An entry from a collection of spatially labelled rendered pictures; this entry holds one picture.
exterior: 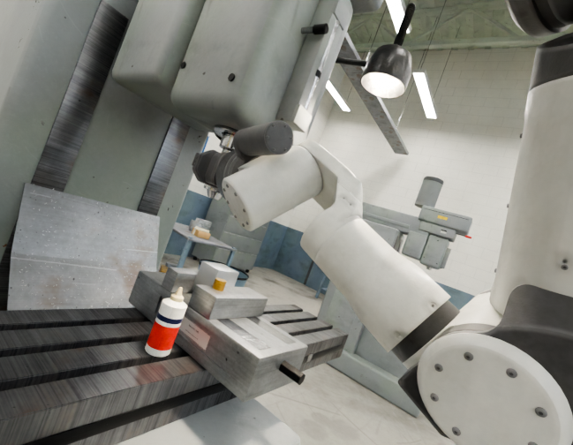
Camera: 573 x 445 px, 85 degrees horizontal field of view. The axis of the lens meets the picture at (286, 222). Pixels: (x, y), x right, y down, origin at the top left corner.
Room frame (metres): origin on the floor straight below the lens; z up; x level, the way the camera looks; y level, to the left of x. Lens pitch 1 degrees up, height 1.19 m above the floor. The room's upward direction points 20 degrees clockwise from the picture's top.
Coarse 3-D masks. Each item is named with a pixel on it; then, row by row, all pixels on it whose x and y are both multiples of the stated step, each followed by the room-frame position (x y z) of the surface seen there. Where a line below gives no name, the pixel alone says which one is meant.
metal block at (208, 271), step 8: (200, 264) 0.62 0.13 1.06; (208, 264) 0.61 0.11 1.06; (216, 264) 0.64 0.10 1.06; (200, 272) 0.61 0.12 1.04; (208, 272) 0.60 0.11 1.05; (216, 272) 0.59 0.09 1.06; (224, 272) 0.60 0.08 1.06; (232, 272) 0.62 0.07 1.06; (200, 280) 0.61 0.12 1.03; (208, 280) 0.60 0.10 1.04; (232, 280) 0.63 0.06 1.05; (192, 288) 0.62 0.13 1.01
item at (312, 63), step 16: (320, 0) 0.49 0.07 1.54; (336, 0) 0.47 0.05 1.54; (320, 16) 0.48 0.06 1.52; (336, 16) 0.48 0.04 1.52; (336, 32) 0.49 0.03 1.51; (304, 48) 0.49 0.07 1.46; (320, 48) 0.48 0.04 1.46; (304, 64) 0.48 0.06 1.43; (320, 64) 0.49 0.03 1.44; (304, 80) 0.48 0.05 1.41; (320, 80) 0.50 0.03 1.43; (288, 96) 0.49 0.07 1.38; (304, 96) 0.48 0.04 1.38; (288, 112) 0.48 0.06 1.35; (304, 112) 0.48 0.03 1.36; (304, 128) 0.50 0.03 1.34
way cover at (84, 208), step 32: (32, 192) 0.64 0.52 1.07; (64, 192) 0.70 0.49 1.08; (32, 224) 0.64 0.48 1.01; (64, 224) 0.69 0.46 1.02; (96, 224) 0.75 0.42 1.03; (128, 224) 0.81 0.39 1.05; (32, 256) 0.63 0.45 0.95; (64, 256) 0.68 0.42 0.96; (96, 256) 0.73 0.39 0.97; (128, 256) 0.80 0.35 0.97; (32, 288) 0.60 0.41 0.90; (64, 288) 0.65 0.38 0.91; (96, 288) 0.70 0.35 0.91; (128, 288) 0.77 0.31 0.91
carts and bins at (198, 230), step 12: (180, 228) 2.90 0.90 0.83; (192, 228) 2.95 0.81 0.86; (204, 228) 3.10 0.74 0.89; (192, 240) 2.53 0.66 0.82; (204, 240) 2.67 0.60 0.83; (216, 240) 2.98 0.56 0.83; (168, 264) 3.04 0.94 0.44; (180, 264) 2.51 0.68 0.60; (228, 264) 2.84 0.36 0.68; (240, 276) 3.02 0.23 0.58
